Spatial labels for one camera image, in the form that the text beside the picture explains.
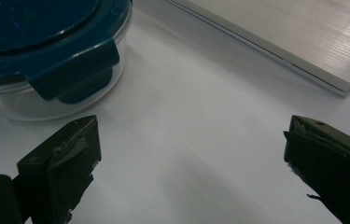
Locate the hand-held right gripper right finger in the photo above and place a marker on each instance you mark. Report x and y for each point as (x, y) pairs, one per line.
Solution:
(331, 165)

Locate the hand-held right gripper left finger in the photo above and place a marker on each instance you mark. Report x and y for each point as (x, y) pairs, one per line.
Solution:
(60, 168)

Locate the round container with teal lid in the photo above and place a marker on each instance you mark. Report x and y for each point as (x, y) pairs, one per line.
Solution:
(48, 53)

